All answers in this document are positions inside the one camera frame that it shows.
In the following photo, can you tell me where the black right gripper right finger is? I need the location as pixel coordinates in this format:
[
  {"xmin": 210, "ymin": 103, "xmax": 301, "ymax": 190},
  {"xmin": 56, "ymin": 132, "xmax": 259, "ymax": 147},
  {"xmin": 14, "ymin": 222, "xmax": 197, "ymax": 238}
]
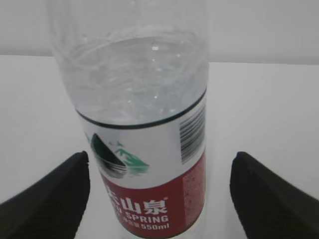
[{"xmin": 230, "ymin": 152, "xmax": 319, "ymax": 239}]

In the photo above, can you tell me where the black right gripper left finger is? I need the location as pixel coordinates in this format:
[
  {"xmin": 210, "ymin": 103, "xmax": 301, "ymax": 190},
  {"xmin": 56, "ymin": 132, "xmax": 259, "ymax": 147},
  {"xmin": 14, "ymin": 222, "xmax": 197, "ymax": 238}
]
[{"xmin": 0, "ymin": 151, "xmax": 90, "ymax": 239}]

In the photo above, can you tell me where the Nongfu Spring water bottle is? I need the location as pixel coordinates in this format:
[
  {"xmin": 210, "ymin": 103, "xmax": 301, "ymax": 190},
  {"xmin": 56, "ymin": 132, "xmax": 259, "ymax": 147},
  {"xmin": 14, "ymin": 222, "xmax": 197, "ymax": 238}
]
[{"xmin": 45, "ymin": 0, "xmax": 209, "ymax": 239}]

